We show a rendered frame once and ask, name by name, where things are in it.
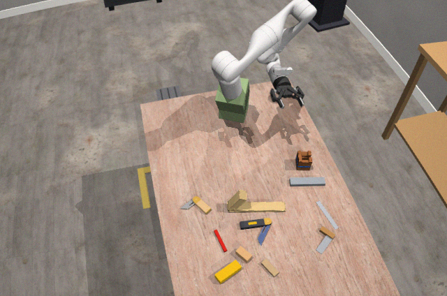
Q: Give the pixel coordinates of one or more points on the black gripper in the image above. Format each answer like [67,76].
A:
[283,88]

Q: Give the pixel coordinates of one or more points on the yellow rectangular block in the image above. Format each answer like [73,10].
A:
[228,271]

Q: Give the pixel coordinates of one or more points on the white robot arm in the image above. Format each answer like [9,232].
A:
[265,44]

